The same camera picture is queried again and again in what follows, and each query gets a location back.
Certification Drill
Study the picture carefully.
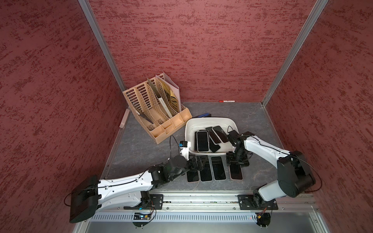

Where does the white plastic storage tub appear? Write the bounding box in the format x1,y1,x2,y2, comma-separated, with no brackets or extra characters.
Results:
185,117,239,156

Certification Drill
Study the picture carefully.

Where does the beige desk file organizer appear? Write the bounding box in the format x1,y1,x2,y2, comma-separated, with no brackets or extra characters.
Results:
123,72,192,144

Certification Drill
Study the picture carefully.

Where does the small phone pink case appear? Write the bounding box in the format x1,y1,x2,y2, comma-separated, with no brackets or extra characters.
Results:
229,164,243,180

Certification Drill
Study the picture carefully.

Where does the blue pen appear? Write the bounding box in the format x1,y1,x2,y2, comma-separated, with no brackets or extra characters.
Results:
195,113,211,118

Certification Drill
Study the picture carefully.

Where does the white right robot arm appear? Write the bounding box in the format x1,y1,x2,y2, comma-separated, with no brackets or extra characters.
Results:
226,130,316,210

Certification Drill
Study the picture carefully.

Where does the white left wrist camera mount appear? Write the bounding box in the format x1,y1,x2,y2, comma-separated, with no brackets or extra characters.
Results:
179,141,191,161

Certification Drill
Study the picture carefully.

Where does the gold patterned folder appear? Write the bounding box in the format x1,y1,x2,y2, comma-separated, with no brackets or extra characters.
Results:
160,79,181,113

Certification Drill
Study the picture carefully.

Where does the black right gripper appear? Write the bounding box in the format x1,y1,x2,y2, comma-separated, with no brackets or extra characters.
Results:
225,147,249,168

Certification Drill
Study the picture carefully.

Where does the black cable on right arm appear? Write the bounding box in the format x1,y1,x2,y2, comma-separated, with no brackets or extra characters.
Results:
256,136,323,193

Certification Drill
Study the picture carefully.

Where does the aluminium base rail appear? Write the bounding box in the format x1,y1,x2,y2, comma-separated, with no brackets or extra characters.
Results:
90,190,320,227

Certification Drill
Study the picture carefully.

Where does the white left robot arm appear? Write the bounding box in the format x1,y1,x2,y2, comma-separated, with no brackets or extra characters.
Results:
69,155,205,223

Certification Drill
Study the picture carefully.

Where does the black notebook in organizer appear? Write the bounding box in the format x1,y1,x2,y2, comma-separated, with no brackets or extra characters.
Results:
135,107,153,124

